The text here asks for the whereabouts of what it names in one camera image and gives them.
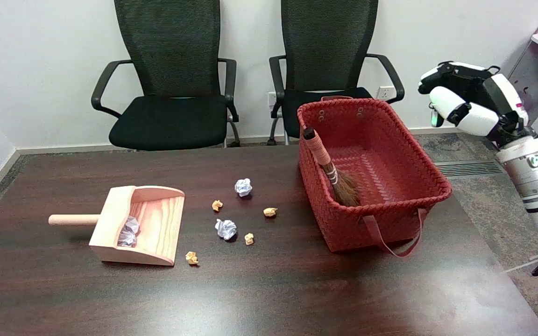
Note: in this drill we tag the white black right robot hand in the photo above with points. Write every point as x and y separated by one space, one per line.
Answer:
472 100

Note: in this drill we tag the small brown straw broom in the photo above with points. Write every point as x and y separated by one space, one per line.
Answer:
332 170

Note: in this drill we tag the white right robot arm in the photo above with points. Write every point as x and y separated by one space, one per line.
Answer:
537 186

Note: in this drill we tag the floor vent grille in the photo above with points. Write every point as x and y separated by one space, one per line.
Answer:
469 168

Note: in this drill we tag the red woven basket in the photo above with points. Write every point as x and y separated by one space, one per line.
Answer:
371 177

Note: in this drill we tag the black mesh office chair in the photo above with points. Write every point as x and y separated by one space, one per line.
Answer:
325 60
171 93

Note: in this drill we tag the tan crumpled paper ball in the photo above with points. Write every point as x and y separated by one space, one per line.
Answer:
270 212
217 205
191 257
249 239

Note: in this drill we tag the white crumpled paper ball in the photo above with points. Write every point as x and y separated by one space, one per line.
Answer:
129 232
226 229
244 187

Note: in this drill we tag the wooden dustpan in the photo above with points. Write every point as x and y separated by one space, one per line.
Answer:
143 224

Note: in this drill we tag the white wall power socket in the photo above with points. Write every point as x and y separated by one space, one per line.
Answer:
272 100
385 93

